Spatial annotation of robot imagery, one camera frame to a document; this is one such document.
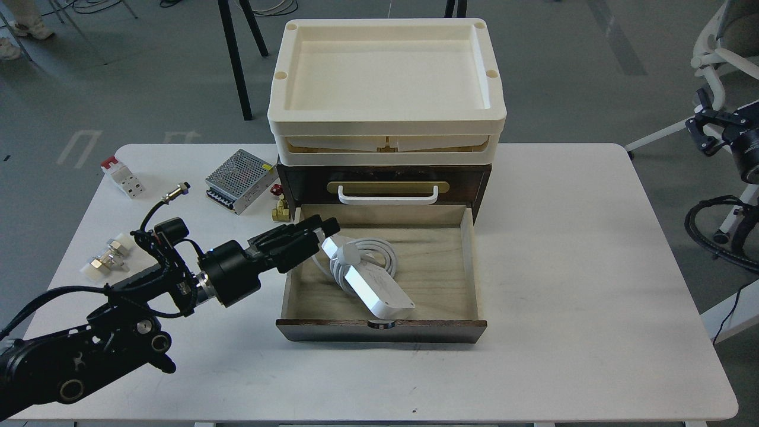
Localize brass valve red knob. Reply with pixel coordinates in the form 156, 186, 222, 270
269, 184, 291, 222

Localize open wooden drawer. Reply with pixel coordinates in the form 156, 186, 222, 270
276, 205, 487, 343

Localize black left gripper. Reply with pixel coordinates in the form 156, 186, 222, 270
202, 217, 341, 308

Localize white chair base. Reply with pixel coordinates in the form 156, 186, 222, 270
625, 0, 759, 245

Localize white charger with cable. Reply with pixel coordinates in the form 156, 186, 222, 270
312, 234, 416, 320

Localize cream plastic tray cabinet top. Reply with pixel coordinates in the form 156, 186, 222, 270
267, 17, 507, 167

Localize white table leg right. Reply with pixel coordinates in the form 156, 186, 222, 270
700, 281, 758, 344

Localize white red circuit breaker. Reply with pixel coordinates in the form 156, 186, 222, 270
100, 156, 145, 198

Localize metal mesh power supply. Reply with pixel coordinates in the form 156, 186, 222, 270
205, 149, 278, 215

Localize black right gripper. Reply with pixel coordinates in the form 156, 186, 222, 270
685, 88, 758, 184

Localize metal fitting white caps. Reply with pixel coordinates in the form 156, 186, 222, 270
79, 233, 136, 282

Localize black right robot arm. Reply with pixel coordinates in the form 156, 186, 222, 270
685, 88, 758, 257

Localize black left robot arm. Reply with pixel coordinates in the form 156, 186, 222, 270
1, 215, 340, 419

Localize white drawer handle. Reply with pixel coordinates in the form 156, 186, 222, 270
338, 186, 439, 205

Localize black cable loop right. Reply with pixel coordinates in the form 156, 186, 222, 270
684, 195, 759, 275

